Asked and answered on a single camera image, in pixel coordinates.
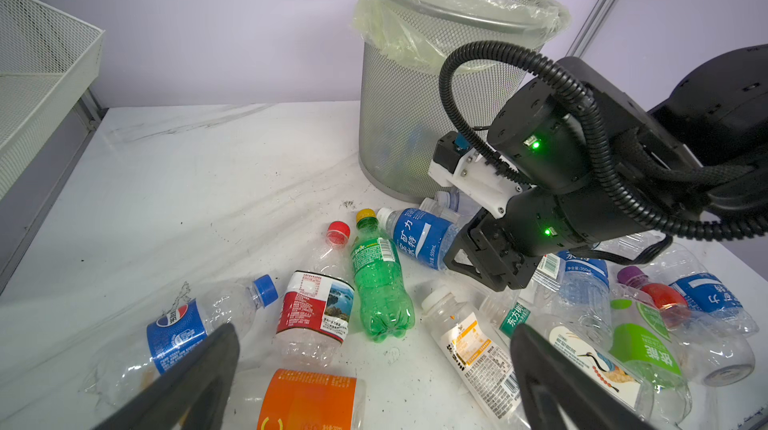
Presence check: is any orange label bottle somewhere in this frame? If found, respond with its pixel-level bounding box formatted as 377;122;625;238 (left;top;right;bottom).
222;369;366;430

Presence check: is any lime green label bottle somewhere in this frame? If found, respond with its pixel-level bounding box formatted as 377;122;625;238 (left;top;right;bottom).
610;297;755;388

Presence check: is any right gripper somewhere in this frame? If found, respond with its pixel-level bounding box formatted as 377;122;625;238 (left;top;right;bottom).
442;186;645;292

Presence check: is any blue label water bottle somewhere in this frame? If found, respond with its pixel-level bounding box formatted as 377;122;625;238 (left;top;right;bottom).
534;250;613;348

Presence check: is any green soda bottle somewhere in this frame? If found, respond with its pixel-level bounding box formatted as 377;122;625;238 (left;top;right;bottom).
350;209;415;342

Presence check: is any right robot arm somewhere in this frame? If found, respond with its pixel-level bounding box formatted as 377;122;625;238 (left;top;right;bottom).
430;41;767;292

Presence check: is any green bin liner bag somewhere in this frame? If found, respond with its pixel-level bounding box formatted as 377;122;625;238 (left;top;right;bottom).
352;0;571;74

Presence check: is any mesh waste bin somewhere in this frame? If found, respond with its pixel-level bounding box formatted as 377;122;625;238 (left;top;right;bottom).
350;0;568;203

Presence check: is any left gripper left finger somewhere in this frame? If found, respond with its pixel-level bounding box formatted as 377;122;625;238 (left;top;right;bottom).
97;323;240;429

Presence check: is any blue label white cap bottle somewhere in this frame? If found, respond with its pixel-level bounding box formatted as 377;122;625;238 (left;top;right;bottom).
376;207;460;271

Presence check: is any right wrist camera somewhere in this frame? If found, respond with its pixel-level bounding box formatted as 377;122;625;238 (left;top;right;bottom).
428;131;531;219

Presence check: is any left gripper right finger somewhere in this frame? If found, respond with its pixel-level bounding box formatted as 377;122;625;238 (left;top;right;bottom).
510;324;651;430

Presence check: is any purple cap red bottle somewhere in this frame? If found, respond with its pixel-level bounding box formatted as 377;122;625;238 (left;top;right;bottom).
617;266;691;328

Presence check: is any upright blue label bottle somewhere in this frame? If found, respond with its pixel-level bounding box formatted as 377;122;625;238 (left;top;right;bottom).
593;231;760;338

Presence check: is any lower white mesh shelf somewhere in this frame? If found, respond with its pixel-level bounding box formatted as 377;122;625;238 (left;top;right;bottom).
1;0;105;195

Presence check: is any red white label bottle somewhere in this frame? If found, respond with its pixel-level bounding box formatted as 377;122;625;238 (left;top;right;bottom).
275;221;355;371

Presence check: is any small Pepsi label bottle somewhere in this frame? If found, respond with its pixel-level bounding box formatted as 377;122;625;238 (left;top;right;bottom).
83;275;279;408

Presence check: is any white cap tea bottle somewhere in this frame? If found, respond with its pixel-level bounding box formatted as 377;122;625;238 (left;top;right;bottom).
421;286;529;429

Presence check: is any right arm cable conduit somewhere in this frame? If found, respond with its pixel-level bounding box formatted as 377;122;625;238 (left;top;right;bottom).
437;39;768;242

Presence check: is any green cap crane label bottle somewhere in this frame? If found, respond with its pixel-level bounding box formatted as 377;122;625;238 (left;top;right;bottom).
480;295;692;428

